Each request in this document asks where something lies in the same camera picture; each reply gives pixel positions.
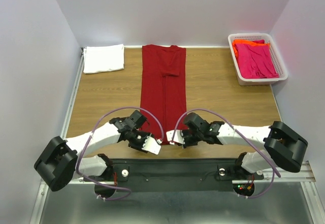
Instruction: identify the dark red t shirt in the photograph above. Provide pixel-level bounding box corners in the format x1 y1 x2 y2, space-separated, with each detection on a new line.
140 45 187 133

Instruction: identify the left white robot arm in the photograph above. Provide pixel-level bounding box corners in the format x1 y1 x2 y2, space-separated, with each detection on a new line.
34 110 161 191

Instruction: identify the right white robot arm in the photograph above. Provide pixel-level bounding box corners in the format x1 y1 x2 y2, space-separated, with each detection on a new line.
174 112 308 178

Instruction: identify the folded white t shirt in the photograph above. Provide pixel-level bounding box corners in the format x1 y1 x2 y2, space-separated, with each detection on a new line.
83 44 124 74

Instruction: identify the pink t shirt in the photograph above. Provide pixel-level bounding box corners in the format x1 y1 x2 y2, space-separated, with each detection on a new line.
236 44 279 79

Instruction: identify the orange t shirt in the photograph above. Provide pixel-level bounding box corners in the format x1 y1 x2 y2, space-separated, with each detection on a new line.
232 39 270 58

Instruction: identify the white plastic basket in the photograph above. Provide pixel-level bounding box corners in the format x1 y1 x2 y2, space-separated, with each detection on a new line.
228 33 288 86

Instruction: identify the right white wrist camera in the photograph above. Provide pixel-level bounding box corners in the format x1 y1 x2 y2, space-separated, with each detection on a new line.
166 130 185 145

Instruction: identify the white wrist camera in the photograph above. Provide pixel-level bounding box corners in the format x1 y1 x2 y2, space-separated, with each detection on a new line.
142 136 162 155
166 130 185 145

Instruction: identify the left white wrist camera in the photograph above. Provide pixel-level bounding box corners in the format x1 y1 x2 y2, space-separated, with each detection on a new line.
142 136 162 155

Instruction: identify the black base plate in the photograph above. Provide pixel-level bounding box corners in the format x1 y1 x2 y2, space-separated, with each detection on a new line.
89 158 264 192

